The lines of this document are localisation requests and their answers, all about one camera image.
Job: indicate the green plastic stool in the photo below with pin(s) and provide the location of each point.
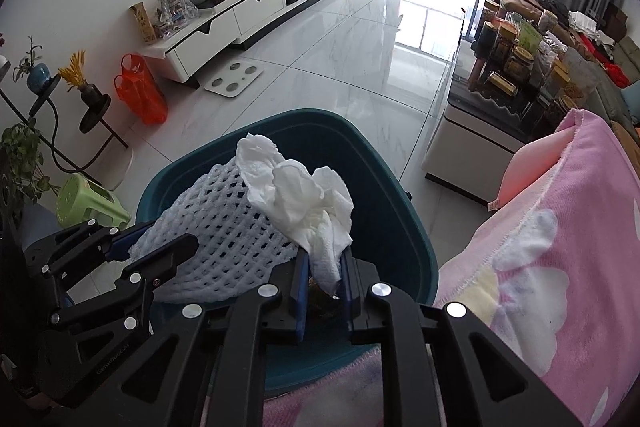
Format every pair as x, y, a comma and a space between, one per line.
85, 202

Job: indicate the teal plastic bin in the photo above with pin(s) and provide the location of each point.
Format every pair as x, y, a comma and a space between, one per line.
370, 207

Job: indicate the brown cardboard boxes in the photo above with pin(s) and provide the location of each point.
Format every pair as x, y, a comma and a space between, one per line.
615, 21

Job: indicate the white foam fruit net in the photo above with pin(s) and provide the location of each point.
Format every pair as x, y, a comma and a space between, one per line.
210, 217

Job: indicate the white TV cabinet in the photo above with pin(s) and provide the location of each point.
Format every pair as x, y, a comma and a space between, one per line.
255, 7

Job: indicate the coffee table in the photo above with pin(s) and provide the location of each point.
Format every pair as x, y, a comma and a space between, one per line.
470, 142

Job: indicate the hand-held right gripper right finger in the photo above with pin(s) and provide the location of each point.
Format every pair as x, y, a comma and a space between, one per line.
346, 302

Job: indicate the red cloth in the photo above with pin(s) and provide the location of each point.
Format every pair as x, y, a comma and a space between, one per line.
612, 69

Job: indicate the white tissue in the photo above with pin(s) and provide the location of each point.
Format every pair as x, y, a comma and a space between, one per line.
300, 192

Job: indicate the white clothes pile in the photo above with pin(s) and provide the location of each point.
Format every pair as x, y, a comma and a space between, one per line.
584, 21

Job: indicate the clear plastic bag with boxes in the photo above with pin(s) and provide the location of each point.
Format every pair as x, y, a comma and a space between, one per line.
172, 12

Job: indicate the group of food jars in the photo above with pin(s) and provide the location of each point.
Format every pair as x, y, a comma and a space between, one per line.
520, 57

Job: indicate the green and brown sofa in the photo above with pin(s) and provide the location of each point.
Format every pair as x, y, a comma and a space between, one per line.
625, 57

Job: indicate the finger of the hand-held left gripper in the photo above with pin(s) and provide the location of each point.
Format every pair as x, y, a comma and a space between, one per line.
170, 253
125, 245

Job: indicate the pink printed blanket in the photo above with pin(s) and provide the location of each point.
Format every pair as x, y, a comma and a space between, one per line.
590, 217

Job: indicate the tall yellow box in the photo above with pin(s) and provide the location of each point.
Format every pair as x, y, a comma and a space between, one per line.
143, 23

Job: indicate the green leafy plant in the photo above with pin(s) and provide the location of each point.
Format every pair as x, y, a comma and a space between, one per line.
22, 157

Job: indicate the dark vase with yellow wheat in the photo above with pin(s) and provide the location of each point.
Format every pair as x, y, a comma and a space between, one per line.
90, 94

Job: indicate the orange plastic bag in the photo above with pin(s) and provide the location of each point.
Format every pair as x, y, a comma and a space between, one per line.
142, 94

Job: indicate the white bathroom scale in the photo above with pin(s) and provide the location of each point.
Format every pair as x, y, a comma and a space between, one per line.
235, 79

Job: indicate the black metal plant stand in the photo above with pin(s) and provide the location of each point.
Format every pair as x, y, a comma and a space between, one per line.
95, 117

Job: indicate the plant in blue pot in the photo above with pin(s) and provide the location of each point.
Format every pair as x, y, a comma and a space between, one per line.
37, 76

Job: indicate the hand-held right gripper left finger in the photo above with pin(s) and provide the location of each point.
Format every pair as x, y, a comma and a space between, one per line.
300, 302

